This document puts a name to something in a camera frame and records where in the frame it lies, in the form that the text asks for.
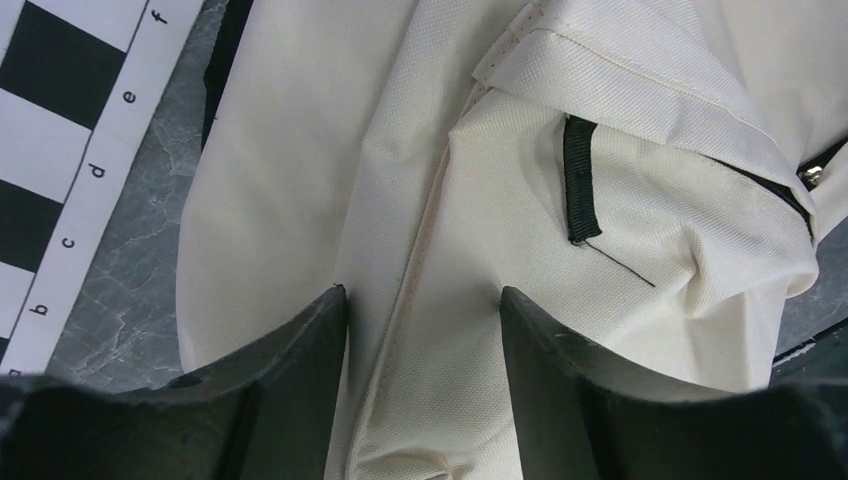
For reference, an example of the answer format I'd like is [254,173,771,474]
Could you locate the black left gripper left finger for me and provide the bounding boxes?
[1,286,348,479]

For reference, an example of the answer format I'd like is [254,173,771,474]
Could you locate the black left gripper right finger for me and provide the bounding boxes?
[499,287,847,479]

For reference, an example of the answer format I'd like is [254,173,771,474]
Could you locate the beige canvas backpack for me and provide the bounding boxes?
[176,1,847,479]

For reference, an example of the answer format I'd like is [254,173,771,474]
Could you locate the black white chessboard mat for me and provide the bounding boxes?
[1,1,201,377]

